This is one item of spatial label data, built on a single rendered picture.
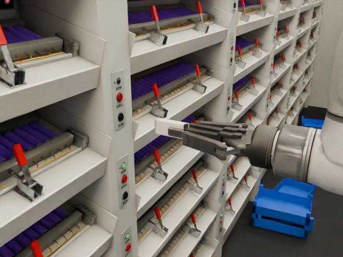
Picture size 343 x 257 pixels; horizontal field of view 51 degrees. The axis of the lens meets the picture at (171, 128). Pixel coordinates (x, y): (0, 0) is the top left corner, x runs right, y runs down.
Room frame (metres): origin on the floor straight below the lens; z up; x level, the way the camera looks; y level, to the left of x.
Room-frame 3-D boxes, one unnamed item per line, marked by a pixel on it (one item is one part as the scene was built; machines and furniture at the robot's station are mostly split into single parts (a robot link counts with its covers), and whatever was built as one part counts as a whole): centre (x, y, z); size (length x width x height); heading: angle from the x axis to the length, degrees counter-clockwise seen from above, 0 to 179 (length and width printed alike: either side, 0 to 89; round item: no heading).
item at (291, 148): (0.54, -0.20, 1.00); 0.09 x 0.06 x 0.09; 152
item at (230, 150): (0.55, -0.11, 1.00); 0.05 x 0.05 x 0.02; 64
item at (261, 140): (0.57, -0.14, 1.00); 0.09 x 0.08 x 0.07; 62
